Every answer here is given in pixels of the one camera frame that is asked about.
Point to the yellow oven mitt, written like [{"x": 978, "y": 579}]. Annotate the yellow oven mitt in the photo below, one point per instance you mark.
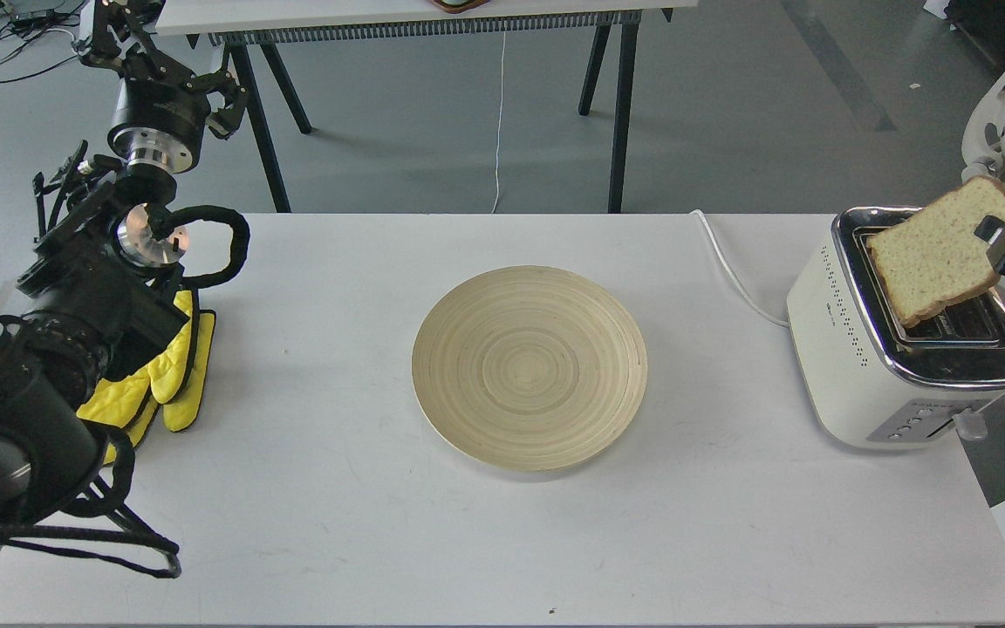
[{"x": 171, "y": 386}]

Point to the white background table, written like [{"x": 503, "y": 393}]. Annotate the white background table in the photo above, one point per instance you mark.
[{"x": 239, "y": 24}]

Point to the round wooden plate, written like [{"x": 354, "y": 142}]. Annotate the round wooden plate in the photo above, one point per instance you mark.
[{"x": 529, "y": 368}]

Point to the slice of bread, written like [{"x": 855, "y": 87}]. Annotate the slice of bread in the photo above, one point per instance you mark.
[{"x": 934, "y": 260}]

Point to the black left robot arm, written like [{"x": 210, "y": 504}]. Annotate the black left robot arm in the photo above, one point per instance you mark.
[{"x": 111, "y": 257}]

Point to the cream and chrome toaster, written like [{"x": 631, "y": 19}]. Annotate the cream and chrome toaster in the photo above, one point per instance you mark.
[{"x": 873, "y": 382}]

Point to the brown object on background table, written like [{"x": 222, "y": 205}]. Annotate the brown object on background table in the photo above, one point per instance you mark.
[{"x": 457, "y": 6}]

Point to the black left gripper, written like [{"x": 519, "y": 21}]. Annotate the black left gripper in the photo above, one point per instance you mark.
[{"x": 164, "y": 109}]

